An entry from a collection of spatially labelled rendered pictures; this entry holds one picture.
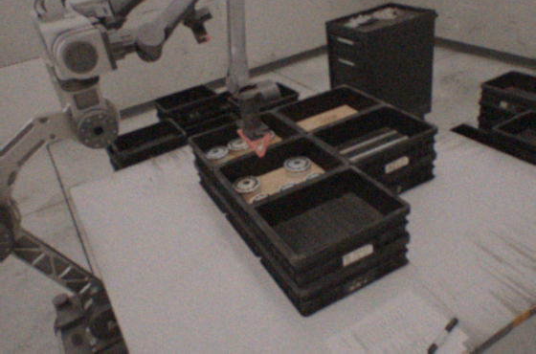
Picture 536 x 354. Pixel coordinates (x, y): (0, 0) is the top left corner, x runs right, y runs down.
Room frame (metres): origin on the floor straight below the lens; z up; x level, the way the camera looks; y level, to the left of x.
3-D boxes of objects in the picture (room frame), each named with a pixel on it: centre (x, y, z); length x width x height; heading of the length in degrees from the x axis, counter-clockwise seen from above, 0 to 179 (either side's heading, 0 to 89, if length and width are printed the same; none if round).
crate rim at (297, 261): (1.16, -0.15, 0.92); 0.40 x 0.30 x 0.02; 113
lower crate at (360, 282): (1.16, -0.15, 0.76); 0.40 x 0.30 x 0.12; 113
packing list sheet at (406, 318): (0.83, -0.25, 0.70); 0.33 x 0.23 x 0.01; 116
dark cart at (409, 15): (3.27, -0.89, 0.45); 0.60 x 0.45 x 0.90; 116
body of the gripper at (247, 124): (1.33, 0.04, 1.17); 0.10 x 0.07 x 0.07; 24
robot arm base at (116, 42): (1.39, 0.39, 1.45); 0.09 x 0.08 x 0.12; 26
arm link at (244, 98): (1.33, 0.03, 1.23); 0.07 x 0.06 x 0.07; 116
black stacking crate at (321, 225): (1.16, -0.15, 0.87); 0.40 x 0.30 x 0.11; 113
